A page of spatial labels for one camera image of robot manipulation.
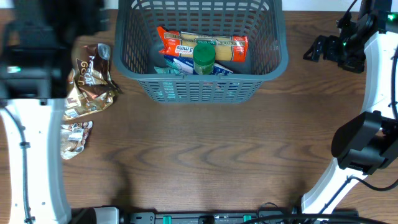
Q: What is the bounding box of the grey plastic basket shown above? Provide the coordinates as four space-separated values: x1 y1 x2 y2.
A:
114 0 289 103

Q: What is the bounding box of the white brown snack bag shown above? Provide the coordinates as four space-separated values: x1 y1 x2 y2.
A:
60 121 93 160

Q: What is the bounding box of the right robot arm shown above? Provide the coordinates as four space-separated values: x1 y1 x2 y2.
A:
300 0 397 216

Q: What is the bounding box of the teal tissue pack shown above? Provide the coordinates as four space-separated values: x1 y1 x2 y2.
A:
154 67 180 75

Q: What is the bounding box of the blue pasta box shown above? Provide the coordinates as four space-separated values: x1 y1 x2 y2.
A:
164 55 233 75

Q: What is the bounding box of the green lid jar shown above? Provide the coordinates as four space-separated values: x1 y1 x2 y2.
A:
193 44 216 75

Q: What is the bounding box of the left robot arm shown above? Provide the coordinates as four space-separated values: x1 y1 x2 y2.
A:
1 0 119 223

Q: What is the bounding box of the gold coffee bag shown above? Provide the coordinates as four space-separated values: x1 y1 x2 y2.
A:
63 44 121 121

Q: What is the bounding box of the black cable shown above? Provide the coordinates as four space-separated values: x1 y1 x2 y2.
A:
320 175 398 215
2 107 35 224

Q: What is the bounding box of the orange spaghetti pack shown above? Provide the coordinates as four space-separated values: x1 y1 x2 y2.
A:
157 27 248 62

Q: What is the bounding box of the left black cable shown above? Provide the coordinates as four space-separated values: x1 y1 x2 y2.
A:
2 107 35 224

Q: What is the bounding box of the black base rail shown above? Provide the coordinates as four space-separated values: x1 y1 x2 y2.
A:
70 205 360 224

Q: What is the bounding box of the right black cable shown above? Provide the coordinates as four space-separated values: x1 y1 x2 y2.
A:
320 175 398 215

